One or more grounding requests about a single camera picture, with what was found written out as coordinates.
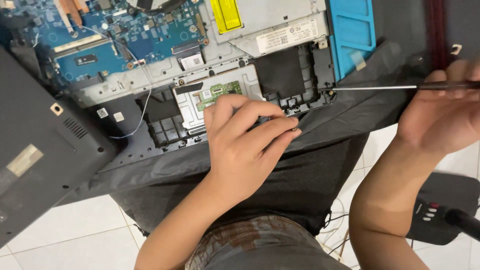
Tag person's right hand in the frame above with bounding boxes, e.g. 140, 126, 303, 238
397, 58, 480, 157

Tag person's left hand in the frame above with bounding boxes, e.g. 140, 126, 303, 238
203, 93, 303, 205

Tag black handled screwdriver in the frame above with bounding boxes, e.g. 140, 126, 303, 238
331, 80, 480, 92

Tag black fabric with red stripe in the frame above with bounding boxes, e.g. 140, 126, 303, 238
370, 0, 480, 76

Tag clear tape piece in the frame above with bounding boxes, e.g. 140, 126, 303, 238
350, 50, 367, 72

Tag blue plastic tray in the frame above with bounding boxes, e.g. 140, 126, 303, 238
325, 0, 377, 82

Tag black device with buttons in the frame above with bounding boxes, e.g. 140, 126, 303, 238
406, 171, 480, 247

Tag dark grey plastic sheet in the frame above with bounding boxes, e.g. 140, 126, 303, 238
55, 35, 430, 208

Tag open black laptop chassis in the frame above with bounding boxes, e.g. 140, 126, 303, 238
7, 0, 338, 150

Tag silver optical drive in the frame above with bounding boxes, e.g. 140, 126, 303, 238
199, 0, 331, 59

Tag small green circuit board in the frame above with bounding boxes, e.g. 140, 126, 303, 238
196, 80, 243, 112

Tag person's brown patterned shorts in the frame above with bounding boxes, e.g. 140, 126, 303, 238
185, 215, 354, 270

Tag blue laptop motherboard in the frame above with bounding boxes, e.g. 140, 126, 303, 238
7, 0, 211, 82

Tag copper heat pipe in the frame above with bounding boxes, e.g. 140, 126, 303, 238
53, 0, 91, 35

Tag black laptop bottom cover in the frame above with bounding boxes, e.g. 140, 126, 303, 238
0, 46, 118, 249

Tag black round handle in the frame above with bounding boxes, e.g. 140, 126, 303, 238
444, 208, 480, 243

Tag white cables bundle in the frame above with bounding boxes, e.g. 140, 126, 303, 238
318, 196, 352, 264

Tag white labelled wireless card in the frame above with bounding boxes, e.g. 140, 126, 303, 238
179, 52, 205, 71

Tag silver touchpad bracket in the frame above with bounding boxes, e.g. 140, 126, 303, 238
172, 64, 268, 133

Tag thin white antenna wire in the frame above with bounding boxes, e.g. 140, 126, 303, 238
80, 25, 153, 140

